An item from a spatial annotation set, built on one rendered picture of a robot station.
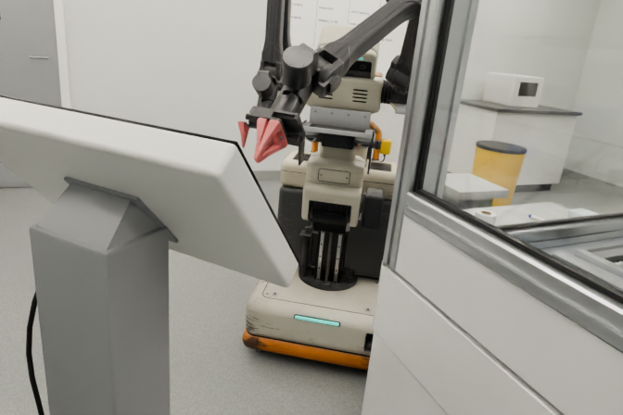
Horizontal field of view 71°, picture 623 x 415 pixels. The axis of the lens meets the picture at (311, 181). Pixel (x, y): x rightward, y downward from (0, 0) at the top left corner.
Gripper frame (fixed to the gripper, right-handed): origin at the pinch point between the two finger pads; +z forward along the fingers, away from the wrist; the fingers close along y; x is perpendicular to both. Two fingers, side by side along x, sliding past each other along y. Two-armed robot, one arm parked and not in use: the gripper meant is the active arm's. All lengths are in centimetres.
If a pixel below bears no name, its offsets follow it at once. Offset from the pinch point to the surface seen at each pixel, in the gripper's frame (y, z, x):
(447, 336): 38.3, 17.4, 10.0
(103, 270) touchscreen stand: -4.9, 30.1, -10.8
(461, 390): 41.8, 23.4, 12.5
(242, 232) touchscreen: 11.7, 19.6, -11.5
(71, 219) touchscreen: -14.0, 25.4, -12.4
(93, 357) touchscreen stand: -8.0, 39.9, 1.0
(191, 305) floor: -87, 4, 141
